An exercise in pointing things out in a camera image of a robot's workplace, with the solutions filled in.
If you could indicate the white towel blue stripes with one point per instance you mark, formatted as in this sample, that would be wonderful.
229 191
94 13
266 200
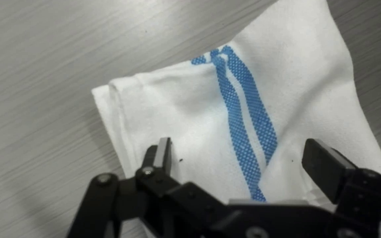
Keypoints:
178 101

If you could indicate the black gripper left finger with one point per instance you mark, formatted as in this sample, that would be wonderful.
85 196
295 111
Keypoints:
125 203

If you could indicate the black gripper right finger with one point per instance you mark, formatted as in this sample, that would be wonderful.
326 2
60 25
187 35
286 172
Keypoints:
358 193

